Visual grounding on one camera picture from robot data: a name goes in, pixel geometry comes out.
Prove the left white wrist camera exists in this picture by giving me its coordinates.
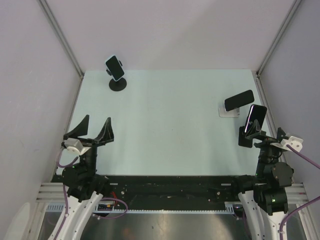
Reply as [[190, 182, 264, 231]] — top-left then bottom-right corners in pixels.
[[64, 138, 88, 156]]

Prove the aluminium frame post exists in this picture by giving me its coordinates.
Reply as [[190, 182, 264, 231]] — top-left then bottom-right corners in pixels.
[[255, 0, 304, 78], [37, 0, 84, 79]]

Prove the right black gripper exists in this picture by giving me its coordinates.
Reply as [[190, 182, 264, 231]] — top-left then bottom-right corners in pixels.
[[245, 118, 287, 179]]

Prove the left aluminium frame post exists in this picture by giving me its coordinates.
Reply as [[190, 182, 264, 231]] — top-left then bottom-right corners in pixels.
[[37, 0, 84, 79]]

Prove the black phone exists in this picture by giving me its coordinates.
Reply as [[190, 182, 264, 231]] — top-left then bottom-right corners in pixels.
[[244, 104, 267, 133], [224, 89, 255, 112]]

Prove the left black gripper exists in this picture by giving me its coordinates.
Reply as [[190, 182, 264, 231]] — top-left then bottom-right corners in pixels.
[[64, 114, 114, 177]]

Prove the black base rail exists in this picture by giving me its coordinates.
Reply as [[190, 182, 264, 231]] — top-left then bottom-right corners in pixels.
[[51, 174, 258, 211]]

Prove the white phone stand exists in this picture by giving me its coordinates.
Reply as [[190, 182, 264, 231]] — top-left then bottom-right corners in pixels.
[[218, 107, 240, 118]]

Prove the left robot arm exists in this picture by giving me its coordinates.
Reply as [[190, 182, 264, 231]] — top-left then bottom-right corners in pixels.
[[49, 115, 115, 240]]

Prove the white slotted cable duct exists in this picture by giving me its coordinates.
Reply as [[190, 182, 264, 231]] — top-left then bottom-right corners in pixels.
[[46, 201, 237, 215]]

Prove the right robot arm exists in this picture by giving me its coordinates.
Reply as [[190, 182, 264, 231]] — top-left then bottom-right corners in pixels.
[[230, 120, 294, 240]]

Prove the phone with light blue case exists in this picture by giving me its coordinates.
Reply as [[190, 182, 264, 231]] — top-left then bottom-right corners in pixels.
[[105, 55, 125, 82]]

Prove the right aluminium frame post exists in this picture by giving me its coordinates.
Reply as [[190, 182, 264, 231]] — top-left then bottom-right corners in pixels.
[[255, 0, 304, 78]]

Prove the black folding phone stand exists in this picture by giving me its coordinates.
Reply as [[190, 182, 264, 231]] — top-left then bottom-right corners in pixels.
[[238, 126, 266, 148]]

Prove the black round base phone stand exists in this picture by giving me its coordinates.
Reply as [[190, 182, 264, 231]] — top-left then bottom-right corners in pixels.
[[105, 59, 128, 92]]

